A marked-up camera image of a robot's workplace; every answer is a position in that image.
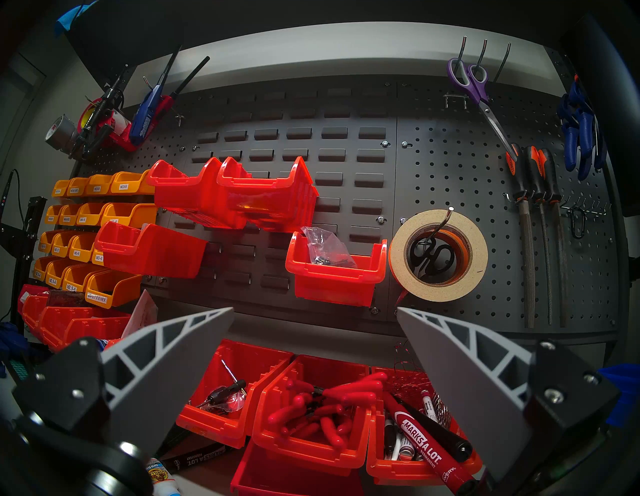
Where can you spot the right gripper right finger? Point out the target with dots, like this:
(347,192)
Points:
(480,395)

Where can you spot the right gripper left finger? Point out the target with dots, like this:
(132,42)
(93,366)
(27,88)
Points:
(150,380)

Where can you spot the white marker red cap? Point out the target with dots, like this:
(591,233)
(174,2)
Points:
(430,406)

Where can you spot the black thick marker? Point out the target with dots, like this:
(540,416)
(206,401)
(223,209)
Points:
(440,430)

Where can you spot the tall clear parts bag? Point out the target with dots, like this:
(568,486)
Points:
(141,316)

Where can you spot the red Marks-A-Lot marker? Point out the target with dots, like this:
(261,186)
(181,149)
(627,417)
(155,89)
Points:
(430,442)

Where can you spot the red plastic bin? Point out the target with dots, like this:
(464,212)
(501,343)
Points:
(395,472)
(150,252)
(31,310)
(235,365)
(60,317)
(295,477)
(197,195)
(97,329)
(272,197)
(30,289)
(312,450)
(335,282)

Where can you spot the small bag black parts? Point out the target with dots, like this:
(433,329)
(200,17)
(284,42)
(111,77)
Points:
(222,399)

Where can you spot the thin metal screwdriver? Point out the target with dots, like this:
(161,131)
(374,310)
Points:
(231,372)

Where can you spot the silver marker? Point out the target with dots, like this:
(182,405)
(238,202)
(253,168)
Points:
(406,448)

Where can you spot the white glue bottle blue cap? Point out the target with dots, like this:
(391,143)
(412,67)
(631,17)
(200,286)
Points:
(161,477)

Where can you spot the yellow screw bin M4-0.7 hex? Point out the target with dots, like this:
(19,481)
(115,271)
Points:
(112,289)

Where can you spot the black capped marker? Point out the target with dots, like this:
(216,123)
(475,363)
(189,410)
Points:
(390,436)

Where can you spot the beige masking tape roll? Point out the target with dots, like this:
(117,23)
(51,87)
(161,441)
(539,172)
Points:
(475,282)

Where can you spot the clear plastic parts bag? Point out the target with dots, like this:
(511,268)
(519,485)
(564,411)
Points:
(67,298)
(326,248)

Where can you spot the yellow screw bin M2.5-5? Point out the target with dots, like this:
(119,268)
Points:
(76,279)

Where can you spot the green cutting mat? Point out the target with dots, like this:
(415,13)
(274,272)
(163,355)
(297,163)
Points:
(18,371)

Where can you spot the yellow screw bin M3-6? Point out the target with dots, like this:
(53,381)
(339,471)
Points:
(97,257)

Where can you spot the yellow screw bin M2.5-6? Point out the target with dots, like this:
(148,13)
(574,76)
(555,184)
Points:
(55,274)

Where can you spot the blue plastic bin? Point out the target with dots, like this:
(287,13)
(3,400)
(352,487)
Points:
(622,390)

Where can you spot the yellow screw bin M3-8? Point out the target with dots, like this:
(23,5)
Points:
(81,247)

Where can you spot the yellow screw bin M3-12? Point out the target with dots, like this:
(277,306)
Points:
(61,244)

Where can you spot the yellow screw bin M3-4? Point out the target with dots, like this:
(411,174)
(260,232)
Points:
(129,215)

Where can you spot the yellow screw bin M4-6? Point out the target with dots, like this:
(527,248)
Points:
(90,214)

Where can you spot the black articulated holder stand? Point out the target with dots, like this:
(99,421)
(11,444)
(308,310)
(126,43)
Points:
(22,237)

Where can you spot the black carabiner clip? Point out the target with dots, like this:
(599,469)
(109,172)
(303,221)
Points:
(572,222)

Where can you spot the orange black screwdriver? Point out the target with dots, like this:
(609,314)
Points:
(552,175)
(520,175)
(537,172)

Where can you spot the red hanging tool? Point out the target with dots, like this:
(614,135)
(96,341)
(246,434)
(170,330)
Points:
(120,136)

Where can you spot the grey tape roll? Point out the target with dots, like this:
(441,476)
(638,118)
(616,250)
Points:
(60,131)

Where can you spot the black hanging clamp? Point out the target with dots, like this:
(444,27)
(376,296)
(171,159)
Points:
(100,117)

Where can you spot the blue red hand tool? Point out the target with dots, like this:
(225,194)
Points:
(147,112)

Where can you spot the red long-neck lighter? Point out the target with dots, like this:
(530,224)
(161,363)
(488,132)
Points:
(167,106)

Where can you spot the red yellow tape roll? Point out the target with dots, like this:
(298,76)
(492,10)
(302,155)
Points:
(87,112)

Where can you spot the purple scissors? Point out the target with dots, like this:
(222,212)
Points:
(475,82)

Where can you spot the grey workbench top shelf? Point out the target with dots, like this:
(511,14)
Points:
(325,47)

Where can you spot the grey tool wall panel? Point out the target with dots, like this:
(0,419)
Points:
(440,165)

